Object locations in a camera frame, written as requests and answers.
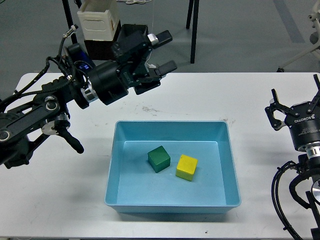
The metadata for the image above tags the light blue plastic bin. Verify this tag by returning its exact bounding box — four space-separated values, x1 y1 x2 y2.
105 121 241 214

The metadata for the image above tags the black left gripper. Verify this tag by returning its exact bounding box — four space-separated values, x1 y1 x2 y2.
87 30 177 105

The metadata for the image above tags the black table leg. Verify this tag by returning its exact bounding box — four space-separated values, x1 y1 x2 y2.
62 0 78 44
185 0 200 64

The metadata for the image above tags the green block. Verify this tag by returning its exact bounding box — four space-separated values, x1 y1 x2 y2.
147 145 171 173

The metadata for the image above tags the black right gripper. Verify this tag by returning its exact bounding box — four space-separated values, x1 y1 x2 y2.
264 73 320 152

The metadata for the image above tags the black table leg left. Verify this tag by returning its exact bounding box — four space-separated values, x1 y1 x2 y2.
62 0 78 44

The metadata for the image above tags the white chair base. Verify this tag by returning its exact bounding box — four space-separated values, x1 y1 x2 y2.
276 0 320 73

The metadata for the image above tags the dark brown box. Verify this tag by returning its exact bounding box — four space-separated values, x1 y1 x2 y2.
84 21 121 61

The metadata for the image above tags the white cable bundle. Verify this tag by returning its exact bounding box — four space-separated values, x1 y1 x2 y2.
116 0 153 6

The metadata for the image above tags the yellow block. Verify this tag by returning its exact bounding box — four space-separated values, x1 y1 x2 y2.
175 154 198 182

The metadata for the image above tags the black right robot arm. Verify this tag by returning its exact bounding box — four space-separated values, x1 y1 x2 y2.
264 89 320 240

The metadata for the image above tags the black table leg right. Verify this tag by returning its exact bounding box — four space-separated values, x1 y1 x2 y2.
185 0 200 64

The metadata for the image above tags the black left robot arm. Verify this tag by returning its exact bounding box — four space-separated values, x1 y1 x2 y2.
0 24 177 169

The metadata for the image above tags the cream plastic crate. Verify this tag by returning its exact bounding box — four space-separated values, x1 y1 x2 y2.
77 0 120 41

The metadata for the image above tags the grey plastic bin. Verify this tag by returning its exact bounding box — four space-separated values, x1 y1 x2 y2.
117 24 149 42

